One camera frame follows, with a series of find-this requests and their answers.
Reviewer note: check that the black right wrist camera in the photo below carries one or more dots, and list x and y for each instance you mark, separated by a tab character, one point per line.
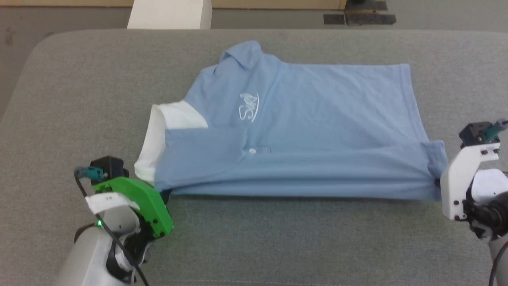
474	135

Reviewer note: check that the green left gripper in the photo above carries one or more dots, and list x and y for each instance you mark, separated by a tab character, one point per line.
151	206

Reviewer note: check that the light blue polo shirt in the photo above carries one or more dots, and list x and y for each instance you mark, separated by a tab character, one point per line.
317	131

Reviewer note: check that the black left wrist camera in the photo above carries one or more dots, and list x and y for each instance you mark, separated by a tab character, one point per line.
109	167

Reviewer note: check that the black floor base plates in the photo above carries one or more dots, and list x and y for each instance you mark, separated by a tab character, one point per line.
357	18

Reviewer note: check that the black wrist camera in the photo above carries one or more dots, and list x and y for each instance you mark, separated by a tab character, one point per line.
109	167
474	135

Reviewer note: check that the white box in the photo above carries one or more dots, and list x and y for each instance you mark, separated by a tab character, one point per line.
170	14

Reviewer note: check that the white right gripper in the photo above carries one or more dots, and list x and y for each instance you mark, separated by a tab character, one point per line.
456	186

